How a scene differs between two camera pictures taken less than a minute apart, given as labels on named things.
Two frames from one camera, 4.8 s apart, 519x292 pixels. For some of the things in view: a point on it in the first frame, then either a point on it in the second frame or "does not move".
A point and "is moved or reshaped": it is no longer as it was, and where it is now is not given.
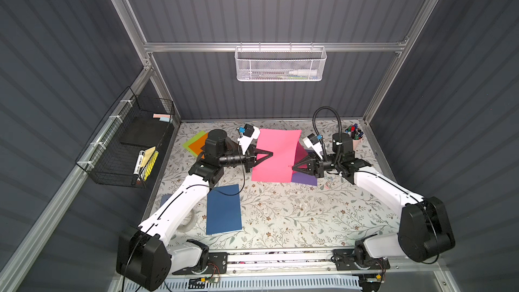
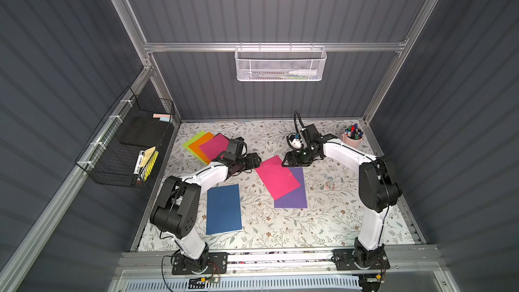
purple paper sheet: x=301 y=178 → x=296 y=198
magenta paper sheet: x=282 y=143 is moved or reshaped
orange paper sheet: x=196 y=145 does not move
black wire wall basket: x=122 y=148 does not move
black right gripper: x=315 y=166 → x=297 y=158
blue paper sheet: x=223 y=211 does not move
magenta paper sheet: x=301 y=153 is moved or reshaped
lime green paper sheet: x=192 y=140 does not move
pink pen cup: x=357 y=135 does not move
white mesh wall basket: x=280 y=63 does not move
